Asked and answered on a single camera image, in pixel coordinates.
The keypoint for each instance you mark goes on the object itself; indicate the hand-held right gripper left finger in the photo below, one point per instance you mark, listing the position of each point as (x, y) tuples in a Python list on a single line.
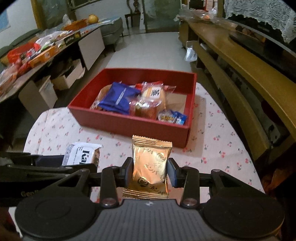
[(127, 172)]

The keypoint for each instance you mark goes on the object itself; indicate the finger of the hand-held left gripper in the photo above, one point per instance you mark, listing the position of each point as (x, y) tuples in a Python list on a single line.
[(50, 160), (46, 170)]

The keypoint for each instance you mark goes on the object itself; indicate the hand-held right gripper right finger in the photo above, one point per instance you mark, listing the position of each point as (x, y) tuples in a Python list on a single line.
[(172, 172)]

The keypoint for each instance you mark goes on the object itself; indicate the gold snack packet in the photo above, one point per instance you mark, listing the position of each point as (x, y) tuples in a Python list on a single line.
[(148, 162)]

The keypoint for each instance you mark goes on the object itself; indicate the white packet with black letters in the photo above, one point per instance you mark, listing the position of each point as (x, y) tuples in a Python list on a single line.
[(78, 153)]

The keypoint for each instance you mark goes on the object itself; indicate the red cardboard box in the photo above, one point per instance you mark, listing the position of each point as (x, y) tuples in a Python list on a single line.
[(129, 129)]

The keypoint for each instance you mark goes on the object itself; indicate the bread loaf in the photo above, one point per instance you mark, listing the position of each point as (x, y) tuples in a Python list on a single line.
[(144, 110)]

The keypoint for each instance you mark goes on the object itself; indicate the dark blue snack packet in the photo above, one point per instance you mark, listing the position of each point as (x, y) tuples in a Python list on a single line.
[(118, 97)]

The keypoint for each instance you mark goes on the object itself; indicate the brown snack packet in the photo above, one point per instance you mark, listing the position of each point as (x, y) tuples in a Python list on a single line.
[(101, 95)]

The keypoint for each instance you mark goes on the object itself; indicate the round bun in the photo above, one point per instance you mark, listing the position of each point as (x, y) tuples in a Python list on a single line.
[(153, 92)]

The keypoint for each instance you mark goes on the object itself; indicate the cherry print tablecloth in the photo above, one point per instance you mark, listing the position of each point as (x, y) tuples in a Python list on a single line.
[(208, 150)]

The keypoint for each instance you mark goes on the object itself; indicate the white cardboard box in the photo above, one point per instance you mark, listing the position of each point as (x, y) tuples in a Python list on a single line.
[(37, 97)]

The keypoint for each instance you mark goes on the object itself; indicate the white storage box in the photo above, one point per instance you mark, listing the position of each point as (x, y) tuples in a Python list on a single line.
[(69, 81)]

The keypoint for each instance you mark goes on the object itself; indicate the long orange box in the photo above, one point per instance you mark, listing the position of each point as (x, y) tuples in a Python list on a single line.
[(44, 55)]

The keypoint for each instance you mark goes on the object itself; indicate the orange plastic bag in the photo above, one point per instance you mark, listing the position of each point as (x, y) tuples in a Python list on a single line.
[(282, 178)]

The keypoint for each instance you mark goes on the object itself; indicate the pile of snack bags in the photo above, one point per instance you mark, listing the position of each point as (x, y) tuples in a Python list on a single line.
[(16, 52)]

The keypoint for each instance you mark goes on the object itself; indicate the coffee table with white drawers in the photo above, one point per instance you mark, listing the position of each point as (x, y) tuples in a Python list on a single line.
[(92, 46)]

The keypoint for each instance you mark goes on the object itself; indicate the white plastic bag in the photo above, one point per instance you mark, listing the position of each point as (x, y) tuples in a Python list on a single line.
[(190, 52), (66, 19)]

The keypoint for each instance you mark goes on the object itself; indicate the dark box with yellow label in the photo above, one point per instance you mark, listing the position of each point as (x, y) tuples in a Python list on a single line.
[(72, 38)]

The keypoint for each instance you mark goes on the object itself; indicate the wooden TV cabinet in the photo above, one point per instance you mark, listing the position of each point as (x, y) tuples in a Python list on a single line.
[(254, 76)]

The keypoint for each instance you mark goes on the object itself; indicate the orange tray box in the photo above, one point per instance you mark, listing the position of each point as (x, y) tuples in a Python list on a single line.
[(76, 24)]

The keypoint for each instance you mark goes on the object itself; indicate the grey sofa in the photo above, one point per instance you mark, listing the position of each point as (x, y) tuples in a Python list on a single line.
[(111, 34)]

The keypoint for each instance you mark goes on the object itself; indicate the checked cloth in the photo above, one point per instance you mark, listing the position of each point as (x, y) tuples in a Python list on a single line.
[(104, 23)]

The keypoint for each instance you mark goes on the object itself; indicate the yellow pomelo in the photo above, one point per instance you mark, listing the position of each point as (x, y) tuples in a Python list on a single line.
[(92, 19)]

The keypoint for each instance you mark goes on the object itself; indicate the dark wooden chair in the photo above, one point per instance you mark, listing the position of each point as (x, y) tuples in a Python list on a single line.
[(133, 16)]

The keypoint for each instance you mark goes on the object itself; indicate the black television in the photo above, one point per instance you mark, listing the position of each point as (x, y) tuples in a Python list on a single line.
[(266, 46)]

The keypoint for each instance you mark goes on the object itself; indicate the clear plastic bags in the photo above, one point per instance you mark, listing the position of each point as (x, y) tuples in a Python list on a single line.
[(201, 16)]

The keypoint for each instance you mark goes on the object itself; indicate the white lace cloth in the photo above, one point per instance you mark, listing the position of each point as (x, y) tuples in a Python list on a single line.
[(254, 9)]

